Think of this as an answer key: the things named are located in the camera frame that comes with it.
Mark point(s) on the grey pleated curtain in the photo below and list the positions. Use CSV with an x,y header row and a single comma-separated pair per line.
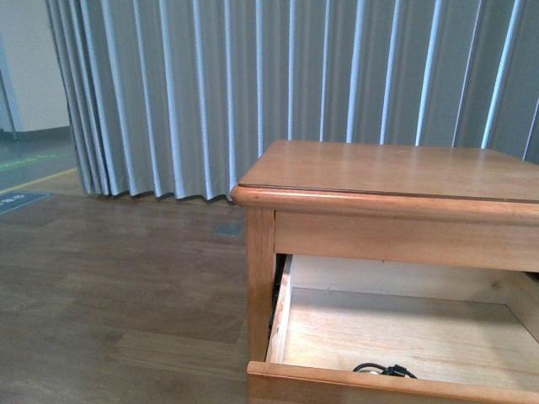
x,y
182,97

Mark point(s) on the white charger with black cable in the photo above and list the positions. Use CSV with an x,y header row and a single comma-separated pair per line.
x,y
377,369

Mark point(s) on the grey floor sign mat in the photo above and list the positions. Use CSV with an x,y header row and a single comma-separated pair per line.
x,y
12,200

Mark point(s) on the wooden drawer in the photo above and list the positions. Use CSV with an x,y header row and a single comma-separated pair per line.
x,y
470,335

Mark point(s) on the metal floor outlet plate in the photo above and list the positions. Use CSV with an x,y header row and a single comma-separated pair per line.
x,y
227,230

